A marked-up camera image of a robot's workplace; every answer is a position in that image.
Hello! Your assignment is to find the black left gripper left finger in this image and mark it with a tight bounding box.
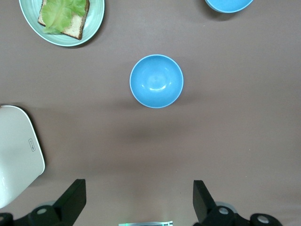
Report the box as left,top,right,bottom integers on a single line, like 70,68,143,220
28,178,87,226

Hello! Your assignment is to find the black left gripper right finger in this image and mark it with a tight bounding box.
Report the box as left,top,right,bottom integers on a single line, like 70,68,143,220
193,180,250,226

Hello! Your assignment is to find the blue bowl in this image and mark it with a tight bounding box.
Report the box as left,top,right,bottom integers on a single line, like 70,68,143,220
204,0,255,13
129,54,184,109

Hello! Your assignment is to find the cream white toaster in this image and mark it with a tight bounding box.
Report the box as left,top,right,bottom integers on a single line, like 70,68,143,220
0,105,46,209

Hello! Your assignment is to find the bread slice with dark crust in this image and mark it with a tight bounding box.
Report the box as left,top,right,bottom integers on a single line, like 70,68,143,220
37,0,91,40

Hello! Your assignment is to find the pale green plate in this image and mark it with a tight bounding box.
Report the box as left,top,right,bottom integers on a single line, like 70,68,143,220
18,0,105,47

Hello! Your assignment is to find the green lettuce leaf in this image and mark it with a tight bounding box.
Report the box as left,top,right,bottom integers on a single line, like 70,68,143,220
40,0,87,35

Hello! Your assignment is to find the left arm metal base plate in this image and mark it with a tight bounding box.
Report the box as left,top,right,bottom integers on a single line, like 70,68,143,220
118,220,174,226

